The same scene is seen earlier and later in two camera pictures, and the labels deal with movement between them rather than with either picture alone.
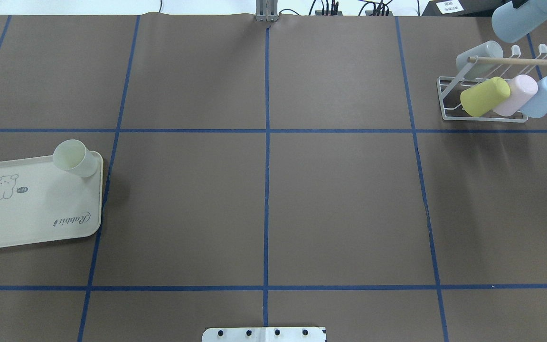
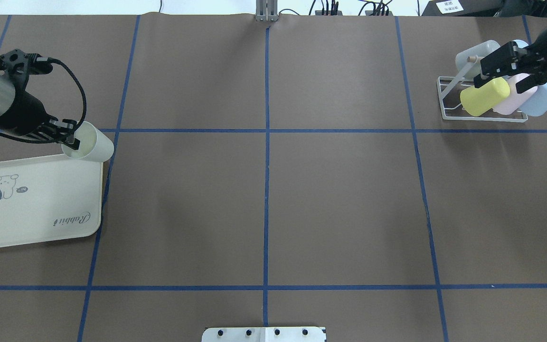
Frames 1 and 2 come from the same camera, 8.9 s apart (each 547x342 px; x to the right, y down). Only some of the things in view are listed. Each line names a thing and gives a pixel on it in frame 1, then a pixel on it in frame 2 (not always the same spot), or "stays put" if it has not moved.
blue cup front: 511,24 → 521,43
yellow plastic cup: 484,97 stays put
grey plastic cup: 492,49 stays put
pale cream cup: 72,155 → 95,145
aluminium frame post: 267,10 stays put
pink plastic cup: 523,88 stays put
